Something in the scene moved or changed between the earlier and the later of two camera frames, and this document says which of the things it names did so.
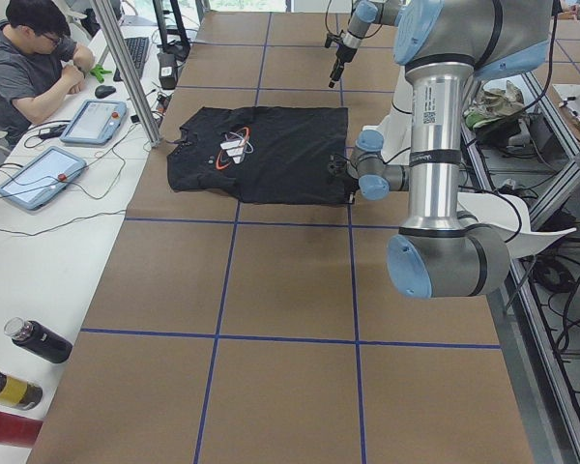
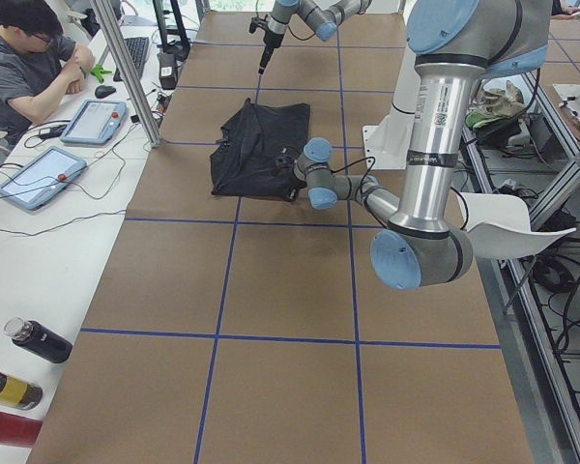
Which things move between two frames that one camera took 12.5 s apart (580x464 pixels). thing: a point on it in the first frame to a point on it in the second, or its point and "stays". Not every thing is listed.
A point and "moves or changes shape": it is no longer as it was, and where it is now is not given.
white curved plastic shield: x=509 y=217 stays
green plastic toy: x=99 y=72 stays
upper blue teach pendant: x=96 y=123 stays
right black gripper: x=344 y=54 to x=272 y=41
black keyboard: x=137 y=48 stays
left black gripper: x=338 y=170 to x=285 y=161
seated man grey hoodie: x=27 y=64 stays
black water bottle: x=39 y=338 stays
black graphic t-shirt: x=271 y=155 moves or changes shape
